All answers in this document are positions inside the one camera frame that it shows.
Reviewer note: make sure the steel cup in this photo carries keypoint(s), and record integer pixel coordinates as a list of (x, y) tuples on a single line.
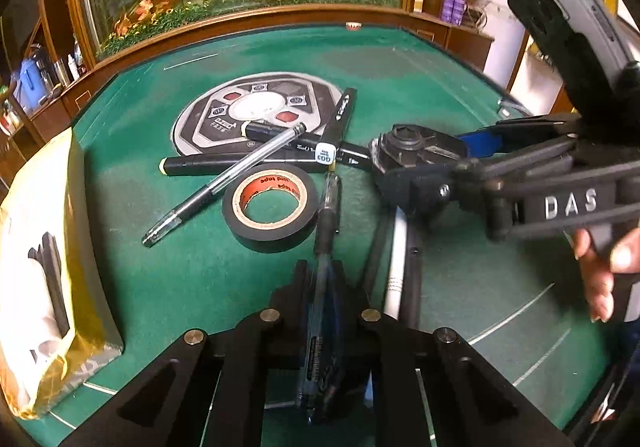
[(60, 72)]

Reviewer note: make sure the round table control panel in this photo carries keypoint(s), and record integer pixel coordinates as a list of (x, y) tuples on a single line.
[(215, 117)]

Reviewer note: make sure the clear gel pen black grip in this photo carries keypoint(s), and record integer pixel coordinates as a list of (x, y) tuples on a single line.
[(327, 217)]

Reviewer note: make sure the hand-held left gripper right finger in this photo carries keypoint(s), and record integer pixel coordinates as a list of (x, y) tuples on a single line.
[(350, 307)]

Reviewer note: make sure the black tape roll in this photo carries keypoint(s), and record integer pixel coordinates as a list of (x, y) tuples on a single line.
[(270, 239)]

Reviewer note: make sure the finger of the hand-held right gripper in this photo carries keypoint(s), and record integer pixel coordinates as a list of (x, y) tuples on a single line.
[(482, 142), (430, 189)]

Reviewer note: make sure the small white bottle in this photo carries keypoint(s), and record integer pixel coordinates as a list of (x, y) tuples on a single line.
[(73, 68)]

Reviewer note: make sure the black marker white end label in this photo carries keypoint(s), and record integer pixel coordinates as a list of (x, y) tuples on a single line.
[(345, 112)]

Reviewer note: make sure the blue thermos jug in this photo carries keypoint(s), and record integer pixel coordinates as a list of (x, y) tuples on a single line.
[(27, 82)]

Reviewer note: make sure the small red white object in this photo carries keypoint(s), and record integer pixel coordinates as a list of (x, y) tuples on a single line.
[(353, 25)]

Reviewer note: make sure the person's right hand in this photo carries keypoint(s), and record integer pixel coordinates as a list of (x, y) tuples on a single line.
[(597, 287)]

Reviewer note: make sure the purple bottle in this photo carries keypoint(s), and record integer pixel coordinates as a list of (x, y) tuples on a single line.
[(447, 6), (459, 8)]

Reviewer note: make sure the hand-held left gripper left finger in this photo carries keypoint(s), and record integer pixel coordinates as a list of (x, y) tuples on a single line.
[(300, 297)]

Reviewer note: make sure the white pen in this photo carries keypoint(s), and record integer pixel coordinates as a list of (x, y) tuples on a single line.
[(397, 272)]

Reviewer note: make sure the black marker yellow end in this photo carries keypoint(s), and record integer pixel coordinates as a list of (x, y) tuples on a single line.
[(200, 163)]

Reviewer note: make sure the person's blue jeans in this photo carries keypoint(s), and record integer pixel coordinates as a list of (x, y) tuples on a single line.
[(627, 367)]

